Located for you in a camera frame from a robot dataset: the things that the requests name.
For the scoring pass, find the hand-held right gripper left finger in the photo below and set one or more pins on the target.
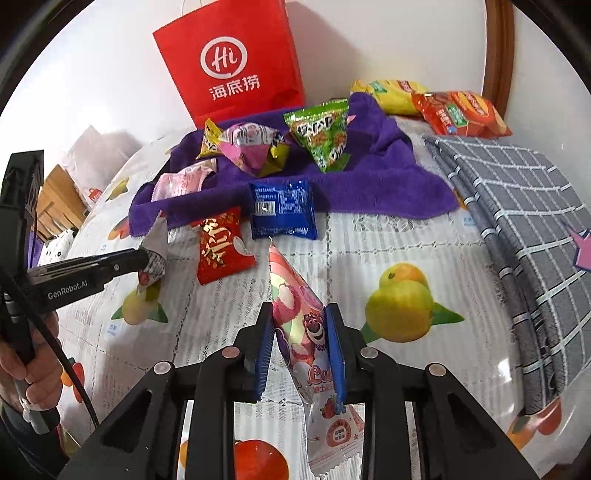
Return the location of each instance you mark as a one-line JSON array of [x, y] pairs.
[[265, 350]]

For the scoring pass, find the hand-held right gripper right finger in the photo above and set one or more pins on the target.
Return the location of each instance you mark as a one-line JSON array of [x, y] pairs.
[[336, 355]]

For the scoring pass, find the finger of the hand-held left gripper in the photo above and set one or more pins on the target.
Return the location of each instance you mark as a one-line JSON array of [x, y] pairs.
[[106, 264]]

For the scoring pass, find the white silver snack packet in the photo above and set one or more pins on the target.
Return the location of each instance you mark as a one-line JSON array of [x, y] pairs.
[[157, 240]]

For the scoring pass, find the pink strawberry bear snack packet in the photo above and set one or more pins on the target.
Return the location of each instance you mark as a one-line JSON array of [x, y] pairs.
[[295, 300]]

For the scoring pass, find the yellow triangular snack packet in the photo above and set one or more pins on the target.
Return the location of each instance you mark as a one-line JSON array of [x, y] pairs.
[[208, 138], [273, 159]]

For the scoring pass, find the person's left hand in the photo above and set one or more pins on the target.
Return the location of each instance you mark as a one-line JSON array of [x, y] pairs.
[[44, 369]]

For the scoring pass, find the wooden nightstand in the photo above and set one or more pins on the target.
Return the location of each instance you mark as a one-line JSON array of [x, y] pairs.
[[55, 203]]

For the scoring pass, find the white spotted cloth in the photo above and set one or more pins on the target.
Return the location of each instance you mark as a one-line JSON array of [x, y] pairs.
[[60, 247]]

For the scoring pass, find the white pillow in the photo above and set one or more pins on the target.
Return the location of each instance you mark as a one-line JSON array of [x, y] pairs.
[[99, 157]]

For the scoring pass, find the red snack packet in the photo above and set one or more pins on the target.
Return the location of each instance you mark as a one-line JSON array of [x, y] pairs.
[[221, 244]]

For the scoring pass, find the blue snack packet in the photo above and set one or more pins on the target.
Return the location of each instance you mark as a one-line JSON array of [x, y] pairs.
[[284, 207]]

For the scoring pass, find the purple towel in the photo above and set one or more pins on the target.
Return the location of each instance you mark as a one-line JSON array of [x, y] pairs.
[[369, 180]]

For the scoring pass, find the pink foil triangular snack packet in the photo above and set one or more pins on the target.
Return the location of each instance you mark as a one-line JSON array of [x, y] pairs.
[[247, 145]]

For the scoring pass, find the green triangular snack packet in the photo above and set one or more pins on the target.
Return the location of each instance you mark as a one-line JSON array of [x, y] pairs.
[[323, 134]]

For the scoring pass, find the grey checked blanket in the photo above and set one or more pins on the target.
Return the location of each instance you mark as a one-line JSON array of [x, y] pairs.
[[521, 207]]

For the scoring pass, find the red paper bag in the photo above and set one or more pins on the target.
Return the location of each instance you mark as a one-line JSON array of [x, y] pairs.
[[240, 55]]

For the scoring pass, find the yellow chip bag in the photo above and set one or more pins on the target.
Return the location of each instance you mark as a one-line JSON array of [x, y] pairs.
[[392, 94]]

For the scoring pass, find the orange chip bag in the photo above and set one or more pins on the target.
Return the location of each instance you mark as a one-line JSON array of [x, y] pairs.
[[466, 113]]

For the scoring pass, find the wooden frame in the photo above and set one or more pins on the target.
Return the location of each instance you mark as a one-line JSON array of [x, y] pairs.
[[499, 50]]

